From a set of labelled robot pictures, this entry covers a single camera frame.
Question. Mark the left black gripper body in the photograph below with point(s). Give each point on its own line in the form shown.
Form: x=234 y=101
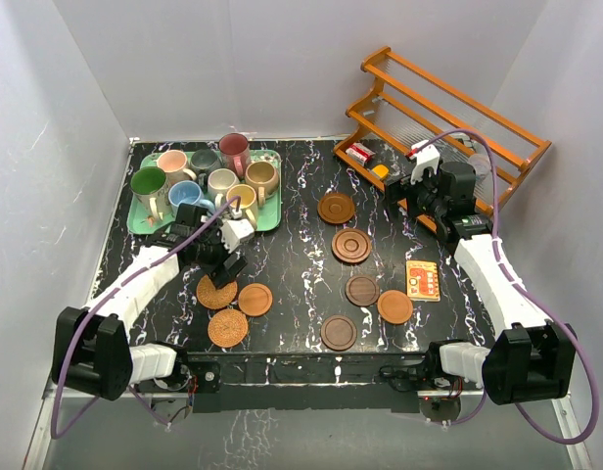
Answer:
x=211 y=252

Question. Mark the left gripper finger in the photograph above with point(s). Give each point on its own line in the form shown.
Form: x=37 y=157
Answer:
x=219 y=277
x=232 y=267

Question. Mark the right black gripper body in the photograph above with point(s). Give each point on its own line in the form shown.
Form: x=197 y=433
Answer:
x=427 y=198

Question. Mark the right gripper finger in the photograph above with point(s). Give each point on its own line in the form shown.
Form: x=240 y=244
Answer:
x=392 y=192
x=406 y=192

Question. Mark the woven rattan coaster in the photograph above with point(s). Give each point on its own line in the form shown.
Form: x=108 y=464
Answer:
x=228 y=328
x=213 y=298

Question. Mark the ringed wooden coaster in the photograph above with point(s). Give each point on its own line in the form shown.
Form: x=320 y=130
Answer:
x=336 y=208
x=351 y=245

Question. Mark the light blue mug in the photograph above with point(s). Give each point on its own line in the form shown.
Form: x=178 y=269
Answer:
x=189 y=192

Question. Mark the cream yellow mug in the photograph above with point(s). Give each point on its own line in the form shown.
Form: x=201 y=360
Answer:
x=247 y=207

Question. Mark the dark walnut coaster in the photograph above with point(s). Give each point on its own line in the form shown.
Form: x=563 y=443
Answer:
x=338 y=333
x=362 y=290

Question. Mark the light orange wooden coaster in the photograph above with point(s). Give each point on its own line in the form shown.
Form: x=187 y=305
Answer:
x=395 y=307

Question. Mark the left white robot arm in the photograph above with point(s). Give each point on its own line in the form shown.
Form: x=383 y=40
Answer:
x=91 y=351

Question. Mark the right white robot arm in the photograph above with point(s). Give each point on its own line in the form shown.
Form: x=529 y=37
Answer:
x=532 y=358

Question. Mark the clear plastic cup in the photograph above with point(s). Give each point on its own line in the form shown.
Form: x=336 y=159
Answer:
x=481 y=165

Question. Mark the yellow small block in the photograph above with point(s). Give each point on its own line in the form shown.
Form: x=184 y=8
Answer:
x=380 y=171

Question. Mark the red white small box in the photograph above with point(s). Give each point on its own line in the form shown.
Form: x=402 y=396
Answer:
x=360 y=153

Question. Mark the silver white mug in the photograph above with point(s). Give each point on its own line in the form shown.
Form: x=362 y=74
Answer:
x=219 y=183

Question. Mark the green plastic tray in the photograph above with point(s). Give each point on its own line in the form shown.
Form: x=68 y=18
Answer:
x=140 y=222

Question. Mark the green inside mug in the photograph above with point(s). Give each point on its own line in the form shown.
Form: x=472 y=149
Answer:
x=150 y=186

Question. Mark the orange patterned card box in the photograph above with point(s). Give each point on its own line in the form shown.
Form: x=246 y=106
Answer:
x=422 y=281

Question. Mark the orange wooden shelf rack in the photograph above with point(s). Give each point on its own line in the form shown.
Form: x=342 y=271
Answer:
x=407 y=104

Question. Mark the dark grey mug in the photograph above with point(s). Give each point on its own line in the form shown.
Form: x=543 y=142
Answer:
x=204 y=162

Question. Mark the gold brown mug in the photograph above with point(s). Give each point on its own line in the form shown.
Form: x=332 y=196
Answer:
x=264 y=178

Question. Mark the pink mug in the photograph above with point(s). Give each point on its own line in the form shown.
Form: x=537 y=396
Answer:
x=176 y=167

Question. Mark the maroon tall mug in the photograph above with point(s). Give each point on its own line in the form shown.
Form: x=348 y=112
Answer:
x=235 y=151

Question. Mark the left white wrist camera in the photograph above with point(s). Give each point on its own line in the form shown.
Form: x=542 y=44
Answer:
x=235 y=232

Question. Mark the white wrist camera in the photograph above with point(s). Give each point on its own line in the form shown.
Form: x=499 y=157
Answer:
x=235 y=232
x=426 y=157

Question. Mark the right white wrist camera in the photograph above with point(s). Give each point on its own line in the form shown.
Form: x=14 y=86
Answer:
x=426 y=157

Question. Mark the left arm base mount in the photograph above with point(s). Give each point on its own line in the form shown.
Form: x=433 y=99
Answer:
x=184 y=377

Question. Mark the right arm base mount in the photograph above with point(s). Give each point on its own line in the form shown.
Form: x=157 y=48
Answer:
x=414 y=377

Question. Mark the aluminium frame rail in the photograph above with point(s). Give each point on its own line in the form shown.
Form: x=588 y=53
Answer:
x=291 y=412

